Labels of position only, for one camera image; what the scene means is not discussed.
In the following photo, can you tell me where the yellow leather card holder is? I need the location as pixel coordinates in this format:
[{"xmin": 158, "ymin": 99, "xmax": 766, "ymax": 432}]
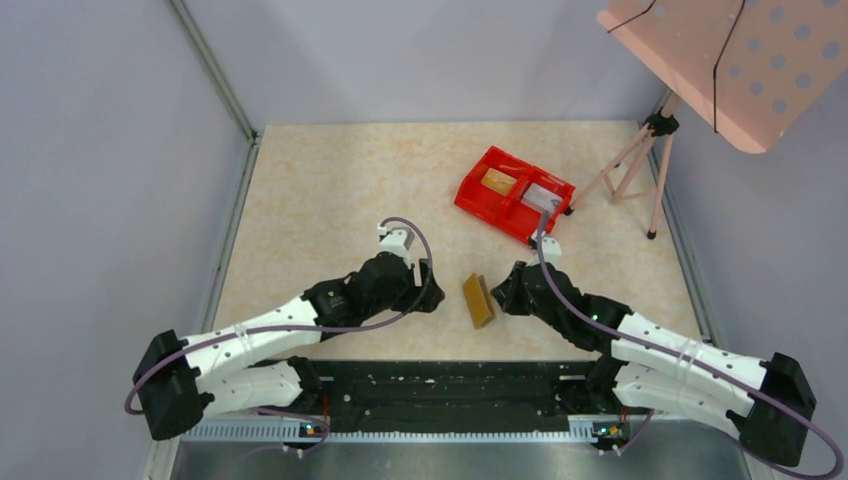
[{"xmin": 462, "ymin": 273, "xmax": 497, "ymax": 329}]

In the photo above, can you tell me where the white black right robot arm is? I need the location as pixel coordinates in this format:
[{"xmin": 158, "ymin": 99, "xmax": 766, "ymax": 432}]
[{"xmin": 492, "ymin": 261, "xmax": 817, "ymax": 467}]

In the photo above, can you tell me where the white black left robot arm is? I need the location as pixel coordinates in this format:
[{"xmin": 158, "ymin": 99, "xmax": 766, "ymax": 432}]
[{"xmin": 125, "ymin": 252, "xmax": 444, "ymax": 441}]

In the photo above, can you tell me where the white card in bin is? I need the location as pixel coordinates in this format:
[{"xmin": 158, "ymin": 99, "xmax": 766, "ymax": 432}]
[{"xmin": 521, "ymin": 183, "xmax": 563, "ymax": 216}]

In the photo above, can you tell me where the orange card in bin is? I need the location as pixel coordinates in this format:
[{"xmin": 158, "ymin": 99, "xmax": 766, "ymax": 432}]
[{"xmin": 480, "ymin": 168, "xmax": 517, "ymax": 196}]

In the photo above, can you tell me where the red two-compartment plastic bin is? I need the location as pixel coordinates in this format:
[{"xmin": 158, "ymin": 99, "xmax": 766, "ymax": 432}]
[{"xmin": 454, "ymin": 146, "xmax": 576, "ymax": 243}]

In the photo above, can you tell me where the pink perforated music stand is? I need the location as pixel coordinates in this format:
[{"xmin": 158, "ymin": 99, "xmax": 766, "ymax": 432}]
[{"xmin": 564, "ymin": 0, "xmax": 847, "ymax": 239}]

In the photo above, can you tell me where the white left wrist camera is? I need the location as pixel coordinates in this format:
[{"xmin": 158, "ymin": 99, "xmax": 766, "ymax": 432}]
[{"xmin": 377, "ymin": 225, "xmax": 416, "ymax": 257}]

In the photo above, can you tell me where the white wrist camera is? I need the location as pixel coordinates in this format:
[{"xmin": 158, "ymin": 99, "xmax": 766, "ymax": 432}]
[
  {"xmin": 528, "ymin": 231, "xmax": 562, "ymax": 266},
  {"xmin": 377, "ymin": 225, "xmax": 416, "ymax": 257}
]

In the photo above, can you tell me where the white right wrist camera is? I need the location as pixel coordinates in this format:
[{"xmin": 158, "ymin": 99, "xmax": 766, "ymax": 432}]
[{"xmin": 528, "ymin": 231, "xmax": 562, "ymax": 266}]

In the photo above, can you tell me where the grey slotted cable duct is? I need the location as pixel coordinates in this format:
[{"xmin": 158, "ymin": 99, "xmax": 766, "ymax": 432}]
[{"xmin": 182, "ymin": 417, "xmax": 597, "ymax": 443}]

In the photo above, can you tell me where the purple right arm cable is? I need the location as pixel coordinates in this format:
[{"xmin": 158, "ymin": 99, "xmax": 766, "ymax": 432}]
[{"xmin": 535, "ymin": 210, "xmax": 844, "ymax": 480}]

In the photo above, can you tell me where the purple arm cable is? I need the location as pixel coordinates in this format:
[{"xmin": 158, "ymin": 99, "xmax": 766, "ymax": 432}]
[
  {"xmin": 124, "ymin": 215, "xmax": 436, "ymax": 458},
  {"xmin": 535, "ymin": 210, "xmax": 844, "ymax": 480}
]

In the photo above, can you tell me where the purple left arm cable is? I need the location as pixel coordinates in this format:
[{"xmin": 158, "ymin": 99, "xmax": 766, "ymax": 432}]
[{"xmin": 124, "ymin": 215, "xmax": 436, "ymax": 458}]

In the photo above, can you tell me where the black cable on stand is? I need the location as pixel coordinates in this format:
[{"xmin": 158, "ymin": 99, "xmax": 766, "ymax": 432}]
[{"xmin": 606, "ymin": 0, "xmax": 749, "ymax": 134}]

